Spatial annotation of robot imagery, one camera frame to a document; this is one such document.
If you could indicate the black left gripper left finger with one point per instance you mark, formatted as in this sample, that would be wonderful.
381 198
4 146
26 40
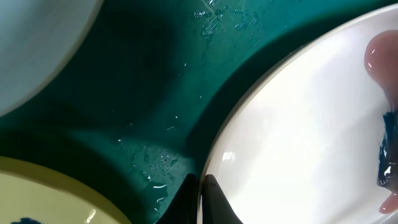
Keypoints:
183 208

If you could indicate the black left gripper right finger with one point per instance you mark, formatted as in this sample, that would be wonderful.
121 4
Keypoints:
215 206

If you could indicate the white pink plate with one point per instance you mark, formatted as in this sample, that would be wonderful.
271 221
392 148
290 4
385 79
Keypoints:
302 145

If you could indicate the teal plastic tray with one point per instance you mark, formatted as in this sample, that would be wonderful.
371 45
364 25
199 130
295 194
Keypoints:
138 106

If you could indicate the yellow plate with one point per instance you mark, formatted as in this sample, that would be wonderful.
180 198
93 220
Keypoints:
31 193

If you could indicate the light blue plate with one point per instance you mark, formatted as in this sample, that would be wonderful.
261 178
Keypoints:
38 38

